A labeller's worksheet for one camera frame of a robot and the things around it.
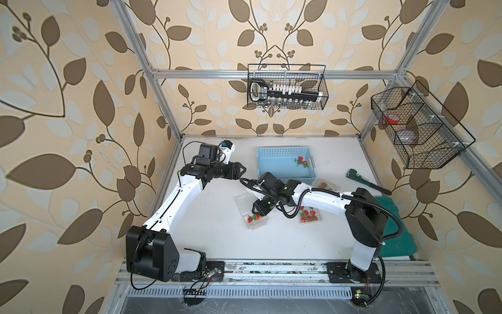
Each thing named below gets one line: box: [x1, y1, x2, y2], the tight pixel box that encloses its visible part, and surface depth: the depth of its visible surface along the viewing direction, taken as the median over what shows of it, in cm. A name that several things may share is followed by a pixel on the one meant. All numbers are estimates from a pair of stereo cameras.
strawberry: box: [247, 214, 264, 224], surface depth 88 cm
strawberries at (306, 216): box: [300, 206, 319, 224], surface depth 89 cm
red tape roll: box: [385, 113, 400, 125], surface depth 84 cm
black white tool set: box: [249, 79, 323, 103], surface depth 84 cm
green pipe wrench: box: [346, 168, 392, 195], surface depth 103 cm
